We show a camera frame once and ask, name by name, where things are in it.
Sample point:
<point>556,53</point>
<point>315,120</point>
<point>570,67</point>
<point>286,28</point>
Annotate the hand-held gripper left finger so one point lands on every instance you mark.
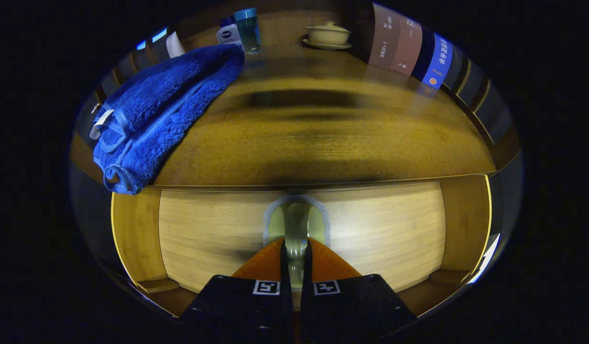
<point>284,272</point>

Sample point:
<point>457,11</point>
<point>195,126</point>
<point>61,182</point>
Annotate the wooden countertop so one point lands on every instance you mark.
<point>323,143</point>

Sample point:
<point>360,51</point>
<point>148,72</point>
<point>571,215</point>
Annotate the blue book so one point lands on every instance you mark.
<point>437,62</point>

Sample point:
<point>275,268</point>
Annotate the white card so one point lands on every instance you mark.
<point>175,45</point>

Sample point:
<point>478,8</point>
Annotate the reddish brown book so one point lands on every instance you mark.
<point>407,48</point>

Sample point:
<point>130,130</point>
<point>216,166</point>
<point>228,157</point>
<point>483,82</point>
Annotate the wooden drawer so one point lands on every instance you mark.
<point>371,229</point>

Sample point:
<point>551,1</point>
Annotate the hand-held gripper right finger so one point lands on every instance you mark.
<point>307,272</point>

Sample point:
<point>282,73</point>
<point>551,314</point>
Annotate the beige lidded teacup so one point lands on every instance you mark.
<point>328,34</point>

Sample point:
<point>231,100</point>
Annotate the beige saucer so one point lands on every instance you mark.
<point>327,46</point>

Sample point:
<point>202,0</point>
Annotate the wooden cabinet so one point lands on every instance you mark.
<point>285,24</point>

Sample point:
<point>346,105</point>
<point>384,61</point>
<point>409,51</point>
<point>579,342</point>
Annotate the teal translucent bottle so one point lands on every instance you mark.
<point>248,31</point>

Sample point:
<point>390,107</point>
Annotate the blue folded towel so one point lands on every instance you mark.
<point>165,110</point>

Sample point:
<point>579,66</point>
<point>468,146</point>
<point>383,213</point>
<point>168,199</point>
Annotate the dark brown book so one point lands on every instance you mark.
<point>384,38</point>

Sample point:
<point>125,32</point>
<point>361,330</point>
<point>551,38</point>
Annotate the white bottle with blue cap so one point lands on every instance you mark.
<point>227,33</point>

